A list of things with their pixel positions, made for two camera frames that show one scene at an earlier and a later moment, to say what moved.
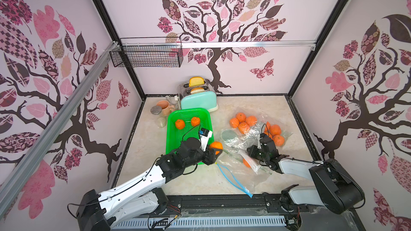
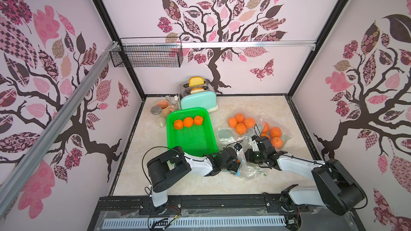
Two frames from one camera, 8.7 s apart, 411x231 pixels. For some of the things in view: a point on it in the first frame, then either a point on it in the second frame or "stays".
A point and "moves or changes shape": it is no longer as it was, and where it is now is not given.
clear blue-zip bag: (242, 170) moves or changes shape
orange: (180, 124) stays
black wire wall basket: (147, 52) stays
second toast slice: (197, 90) stays
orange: (217, 145) to (188, 122)
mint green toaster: (202, 95) stays
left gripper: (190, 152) to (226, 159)
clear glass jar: (161, 122) stays
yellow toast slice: (196, 81) stays
